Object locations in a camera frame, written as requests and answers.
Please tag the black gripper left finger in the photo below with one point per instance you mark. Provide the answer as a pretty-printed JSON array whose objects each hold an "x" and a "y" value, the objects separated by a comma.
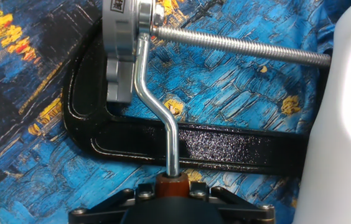
[{"x": 107, "y": 207}]

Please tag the metal lever with red knob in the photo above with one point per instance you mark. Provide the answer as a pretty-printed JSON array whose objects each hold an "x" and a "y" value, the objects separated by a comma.
[{"x": 225, "y": 146}]

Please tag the white plastic jug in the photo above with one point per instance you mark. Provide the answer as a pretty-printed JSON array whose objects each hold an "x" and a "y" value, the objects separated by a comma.
[{"x": 334, "y": 171}]

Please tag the blue starry painting cloth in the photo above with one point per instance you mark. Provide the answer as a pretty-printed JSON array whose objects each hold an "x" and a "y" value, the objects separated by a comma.
[{"x": 225, "y": 87}]

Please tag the silver ratchet clamp head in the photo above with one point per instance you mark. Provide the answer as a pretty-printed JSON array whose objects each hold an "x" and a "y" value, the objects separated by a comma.
[{"x": 119, "y": 40}]

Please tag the threaded silver clamp rod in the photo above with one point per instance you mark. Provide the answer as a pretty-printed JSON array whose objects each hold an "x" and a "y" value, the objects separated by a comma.
[{"x": 241, "y": 46}]

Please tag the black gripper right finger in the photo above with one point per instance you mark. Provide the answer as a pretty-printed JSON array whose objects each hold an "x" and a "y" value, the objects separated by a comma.
[{"x": 241, "y": 208}]

